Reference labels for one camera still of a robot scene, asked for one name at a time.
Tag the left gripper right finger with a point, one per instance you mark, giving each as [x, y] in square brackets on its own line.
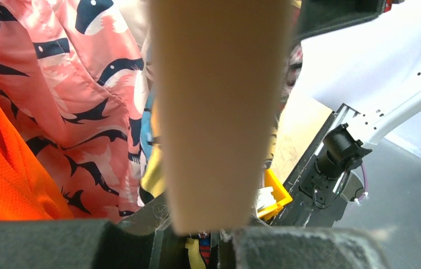
[259, 245]

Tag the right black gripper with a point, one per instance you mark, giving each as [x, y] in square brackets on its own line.
[319, 17]

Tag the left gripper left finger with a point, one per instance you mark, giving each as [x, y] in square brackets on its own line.
[142, 240]

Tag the colourful comic print shorts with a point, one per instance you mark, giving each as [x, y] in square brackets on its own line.
[197, 248]

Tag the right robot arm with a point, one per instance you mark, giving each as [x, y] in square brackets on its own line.
[374, 68]

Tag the orange shorts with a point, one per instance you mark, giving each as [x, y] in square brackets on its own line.
[27, 191]

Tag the pink patterned shorts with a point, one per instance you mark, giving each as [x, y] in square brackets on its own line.
[71, 83]

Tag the white items in bin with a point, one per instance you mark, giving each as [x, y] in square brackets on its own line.
[264, 198]

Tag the yellow plastic bin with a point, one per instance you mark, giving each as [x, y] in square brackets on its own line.
[283, 198]

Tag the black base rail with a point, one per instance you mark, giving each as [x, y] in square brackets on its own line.
[313, 205]

